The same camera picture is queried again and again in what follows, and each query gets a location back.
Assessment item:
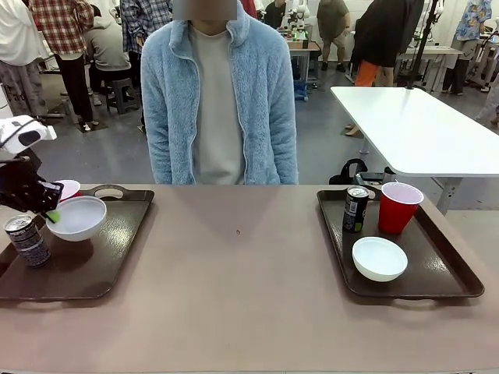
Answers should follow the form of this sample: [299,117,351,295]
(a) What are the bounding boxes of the black Pepsi can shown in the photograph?
[342,185,370,234]

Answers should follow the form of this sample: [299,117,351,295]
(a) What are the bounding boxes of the wooden background workbench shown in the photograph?
[286,37,321,89]

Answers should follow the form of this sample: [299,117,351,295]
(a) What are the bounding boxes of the person's right forearm blue sleeve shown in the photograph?
[144,116,175,185]

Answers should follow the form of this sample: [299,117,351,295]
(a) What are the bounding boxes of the large red plastic cup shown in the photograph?
[52,179,83,202]
[378,182,425,235]

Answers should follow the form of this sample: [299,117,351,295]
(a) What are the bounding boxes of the person in blue plaid shirt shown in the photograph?
[120,0,173,55]

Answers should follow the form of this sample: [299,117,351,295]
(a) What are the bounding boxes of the person in floral shirt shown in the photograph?
[441,0,494,96]

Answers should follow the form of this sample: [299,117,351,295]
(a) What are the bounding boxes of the dark brown serving tray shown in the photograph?
[0,184,155,301]
[316,186,486,300]

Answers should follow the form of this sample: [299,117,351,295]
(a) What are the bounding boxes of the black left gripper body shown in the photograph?
[0,155,65,215]

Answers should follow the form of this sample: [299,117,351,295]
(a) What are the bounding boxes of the grey plastic stool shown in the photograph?
[104,76,140,115]

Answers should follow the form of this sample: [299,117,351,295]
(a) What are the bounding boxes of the person in red plaid shirt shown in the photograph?
[29,0,97,132]

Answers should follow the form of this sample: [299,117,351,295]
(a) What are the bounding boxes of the black white speckled can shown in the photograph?
[3,214,51,269]

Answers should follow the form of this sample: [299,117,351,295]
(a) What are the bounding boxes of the seated person in grey hoodie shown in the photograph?
[83,7,133,95]

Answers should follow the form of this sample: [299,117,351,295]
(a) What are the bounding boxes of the person in blue fleece jacket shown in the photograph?
[140,0,300,185]

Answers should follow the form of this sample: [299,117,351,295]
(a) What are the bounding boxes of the white folding table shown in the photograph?
[330,86,499,216]

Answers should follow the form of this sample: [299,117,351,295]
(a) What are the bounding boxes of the person in olive shirt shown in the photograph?
[316,0,352,73]

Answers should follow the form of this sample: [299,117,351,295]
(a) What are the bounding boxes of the black bag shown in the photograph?
[329,158,370,185]

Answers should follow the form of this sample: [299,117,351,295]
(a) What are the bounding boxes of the white bowl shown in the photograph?
[45,196,108,242]
[352,236,409,283]

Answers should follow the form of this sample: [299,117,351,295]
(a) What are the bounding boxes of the person in white top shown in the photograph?
[0,0,48,118]

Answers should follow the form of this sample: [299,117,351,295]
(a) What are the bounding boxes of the person with orange shorts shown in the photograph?
[349,0,425,88]

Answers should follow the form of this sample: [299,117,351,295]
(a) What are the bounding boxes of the person's left forearm blue sleeve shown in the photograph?
[267,116,300,185]

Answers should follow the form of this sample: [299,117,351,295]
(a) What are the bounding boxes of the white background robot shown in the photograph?
[285,0,313,42]

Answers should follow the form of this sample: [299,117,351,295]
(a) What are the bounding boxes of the black tripod pole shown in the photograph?
[405,0,442,90]

